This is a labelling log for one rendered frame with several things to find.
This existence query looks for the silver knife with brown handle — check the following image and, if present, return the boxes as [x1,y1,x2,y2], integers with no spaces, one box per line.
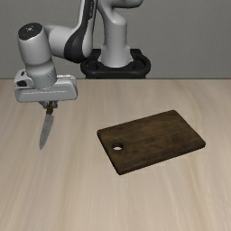
[39,102,55,151]

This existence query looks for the dark brown cutting board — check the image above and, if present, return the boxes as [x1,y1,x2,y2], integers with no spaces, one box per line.
[97,109,207,176]

